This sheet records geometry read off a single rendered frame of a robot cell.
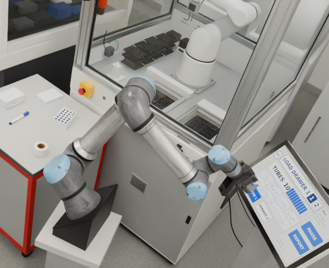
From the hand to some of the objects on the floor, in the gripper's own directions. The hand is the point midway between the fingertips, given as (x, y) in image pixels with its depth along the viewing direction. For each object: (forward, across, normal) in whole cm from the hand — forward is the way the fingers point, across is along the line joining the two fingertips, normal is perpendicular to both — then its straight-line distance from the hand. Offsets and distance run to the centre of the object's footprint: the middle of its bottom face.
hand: (249, 191), depth 188 cm
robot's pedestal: (+11, +7, +122) cm, 123 cm away
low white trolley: (+1, +81, +131) cm, 154 cm away
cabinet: (+70, +93, +73) cm, 137 cm away
